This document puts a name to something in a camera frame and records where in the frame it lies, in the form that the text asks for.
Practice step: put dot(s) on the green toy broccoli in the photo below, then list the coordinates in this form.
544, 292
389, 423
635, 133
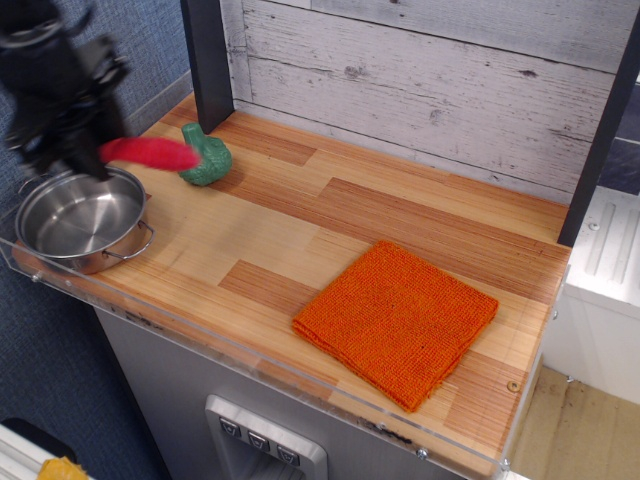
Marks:
215, 158

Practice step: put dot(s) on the red handled metal spoon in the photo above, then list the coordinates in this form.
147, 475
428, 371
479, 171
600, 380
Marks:
157, 153

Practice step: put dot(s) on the right dark vertical post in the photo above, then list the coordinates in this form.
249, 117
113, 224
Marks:
615, 106

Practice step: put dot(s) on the grey cabinet with dispenser panel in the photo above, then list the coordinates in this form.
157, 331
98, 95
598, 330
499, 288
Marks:
212, 421

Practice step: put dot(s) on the yellow object at corner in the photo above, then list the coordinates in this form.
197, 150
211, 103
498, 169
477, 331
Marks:
61, 469

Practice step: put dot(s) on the clear acrylic table guard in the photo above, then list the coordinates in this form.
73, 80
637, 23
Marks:
202, 318

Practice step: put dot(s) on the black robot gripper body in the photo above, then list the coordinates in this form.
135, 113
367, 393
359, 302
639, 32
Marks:
45, 70

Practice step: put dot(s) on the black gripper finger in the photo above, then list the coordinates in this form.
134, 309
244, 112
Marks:
86, 125
47, 154

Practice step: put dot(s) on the orange knitted cloth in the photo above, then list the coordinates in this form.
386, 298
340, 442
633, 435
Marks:
396, 321

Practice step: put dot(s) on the stainless steel pot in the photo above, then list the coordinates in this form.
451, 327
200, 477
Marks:
84, 224

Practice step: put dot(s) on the white ribbed appliance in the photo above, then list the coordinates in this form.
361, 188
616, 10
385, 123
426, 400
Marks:
593, 333

